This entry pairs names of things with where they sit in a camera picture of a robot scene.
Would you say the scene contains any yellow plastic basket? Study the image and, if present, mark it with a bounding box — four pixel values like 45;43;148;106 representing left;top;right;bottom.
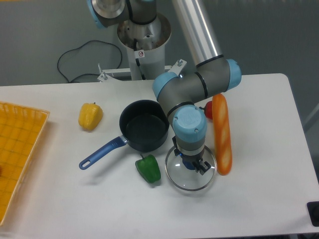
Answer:
0;102;50;225

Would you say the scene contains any glass pot lid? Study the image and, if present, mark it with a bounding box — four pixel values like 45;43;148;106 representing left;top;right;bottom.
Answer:
164;146;217;192

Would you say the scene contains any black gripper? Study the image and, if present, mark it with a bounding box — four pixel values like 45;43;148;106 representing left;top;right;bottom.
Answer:
172;136;211;174

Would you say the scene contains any black object at table edge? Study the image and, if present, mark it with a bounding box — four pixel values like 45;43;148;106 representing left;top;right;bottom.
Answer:
307;201;319;227

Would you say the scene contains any dark blue saucepan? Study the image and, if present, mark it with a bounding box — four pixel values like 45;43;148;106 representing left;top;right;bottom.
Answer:
79;100;169;170

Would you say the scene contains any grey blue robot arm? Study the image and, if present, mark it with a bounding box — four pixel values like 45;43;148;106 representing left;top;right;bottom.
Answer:
80;0;242;174

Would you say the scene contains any yellow bell pepper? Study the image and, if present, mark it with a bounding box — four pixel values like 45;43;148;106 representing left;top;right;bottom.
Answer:
78;103;103;131

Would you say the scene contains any green bell pepper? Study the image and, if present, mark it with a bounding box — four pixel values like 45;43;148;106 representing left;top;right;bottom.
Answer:
135;154;161;184

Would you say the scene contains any black floor cable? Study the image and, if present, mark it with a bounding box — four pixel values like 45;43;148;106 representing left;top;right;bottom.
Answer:
57;39;123;84

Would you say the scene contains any red tomato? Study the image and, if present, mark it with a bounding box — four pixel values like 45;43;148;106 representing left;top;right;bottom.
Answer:
199;101;213;120

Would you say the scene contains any orange baguette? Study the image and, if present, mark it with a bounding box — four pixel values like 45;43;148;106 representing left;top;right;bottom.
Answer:
212;94;232;176

